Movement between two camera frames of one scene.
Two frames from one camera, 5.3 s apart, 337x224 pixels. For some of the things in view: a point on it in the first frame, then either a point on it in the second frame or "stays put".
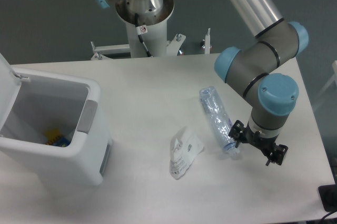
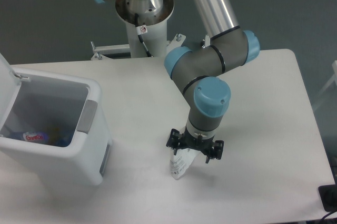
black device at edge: [328, 194] stays put
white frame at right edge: [334, 65] stays put
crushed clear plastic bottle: [219, 119] → [29, 136]
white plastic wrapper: [185, 146] stays put
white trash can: [33, 103] stays put
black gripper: [255, 138] → [187, 140]
